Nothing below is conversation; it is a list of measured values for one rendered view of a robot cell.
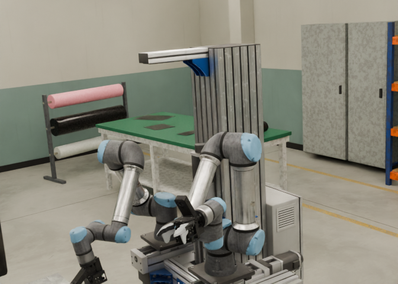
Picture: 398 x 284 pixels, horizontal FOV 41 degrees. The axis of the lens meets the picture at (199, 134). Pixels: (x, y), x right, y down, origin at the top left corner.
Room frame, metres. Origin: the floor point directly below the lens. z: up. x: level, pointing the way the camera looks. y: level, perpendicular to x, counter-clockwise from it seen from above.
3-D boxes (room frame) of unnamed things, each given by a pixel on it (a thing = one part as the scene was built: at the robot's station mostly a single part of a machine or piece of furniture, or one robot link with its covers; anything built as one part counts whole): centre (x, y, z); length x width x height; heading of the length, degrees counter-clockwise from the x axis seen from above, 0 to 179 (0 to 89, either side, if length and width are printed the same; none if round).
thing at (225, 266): (2.24, -0.06, 1.09); 0.15 x 0.15 x 0.10
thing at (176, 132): (6.27, 0.18, 0.51); 2.40 x 1.13 x 1.02; 39
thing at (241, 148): (2.17, -0.18, 1.41); 0.15 x 0.12 x 0.55; 58
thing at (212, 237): (1.95, -0.02, 1.33); 0.11 x 0.08 x 0.11; 58
